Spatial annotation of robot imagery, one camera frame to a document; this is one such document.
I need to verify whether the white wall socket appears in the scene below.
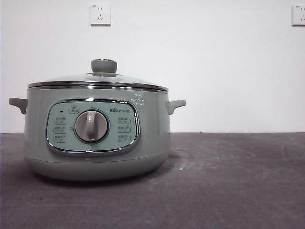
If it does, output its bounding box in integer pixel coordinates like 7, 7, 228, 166
292, 4, 305, 27
90, 3, 112, 26

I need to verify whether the green electric cooking pot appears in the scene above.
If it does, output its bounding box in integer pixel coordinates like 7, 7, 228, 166
9, 86, 187, 181

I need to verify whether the glass lid with green knob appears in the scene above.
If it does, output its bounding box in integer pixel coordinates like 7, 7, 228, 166
27, 58, 170, 93

